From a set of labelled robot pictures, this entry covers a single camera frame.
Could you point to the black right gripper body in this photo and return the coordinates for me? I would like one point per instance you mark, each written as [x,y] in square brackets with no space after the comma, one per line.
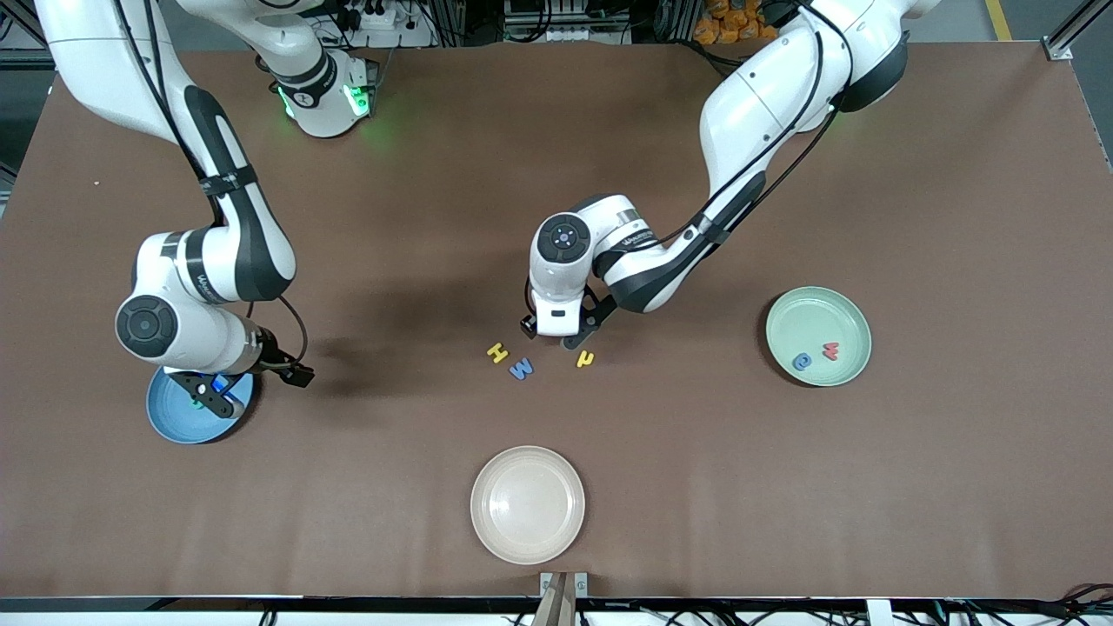
[272,359]

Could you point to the yellow foam letter H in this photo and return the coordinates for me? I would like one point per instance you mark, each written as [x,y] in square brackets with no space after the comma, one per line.
[496,352]

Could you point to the blue foam letter e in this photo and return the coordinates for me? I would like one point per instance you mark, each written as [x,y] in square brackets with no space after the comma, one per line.
[801,360]

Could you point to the red foam letter w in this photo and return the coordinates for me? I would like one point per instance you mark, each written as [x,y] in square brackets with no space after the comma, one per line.
[830,351]

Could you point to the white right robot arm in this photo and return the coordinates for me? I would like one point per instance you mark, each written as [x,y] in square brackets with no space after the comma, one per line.
[235,252]

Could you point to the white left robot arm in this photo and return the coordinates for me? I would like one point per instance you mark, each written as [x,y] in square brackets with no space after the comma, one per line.
[765,96]

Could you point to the blue round plate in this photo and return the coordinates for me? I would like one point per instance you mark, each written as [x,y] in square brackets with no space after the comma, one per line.
[169,417]

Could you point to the cream white round plate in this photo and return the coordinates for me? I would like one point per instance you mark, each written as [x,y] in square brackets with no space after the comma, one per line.
[528,504]

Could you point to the green round plate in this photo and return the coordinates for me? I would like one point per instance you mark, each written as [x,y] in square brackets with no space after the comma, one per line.
[817,317]

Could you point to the blue foam letter M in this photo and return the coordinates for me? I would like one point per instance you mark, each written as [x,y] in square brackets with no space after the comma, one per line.
[521,369]

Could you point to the yellow foam letter r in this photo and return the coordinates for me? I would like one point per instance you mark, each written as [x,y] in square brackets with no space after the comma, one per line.
[586,358]

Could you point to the white power strip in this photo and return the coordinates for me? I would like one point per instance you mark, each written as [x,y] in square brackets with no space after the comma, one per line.
[374,16]
[569,35]

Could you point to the orange packaged items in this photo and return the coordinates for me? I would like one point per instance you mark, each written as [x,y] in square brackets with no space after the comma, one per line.
[739,22]

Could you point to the metal table edge bracket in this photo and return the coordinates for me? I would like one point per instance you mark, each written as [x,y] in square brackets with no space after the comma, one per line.
[563,591]

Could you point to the aluminium frame profile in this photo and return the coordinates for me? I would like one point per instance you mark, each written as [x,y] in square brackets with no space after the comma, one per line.
[1074,35]
[17,35]

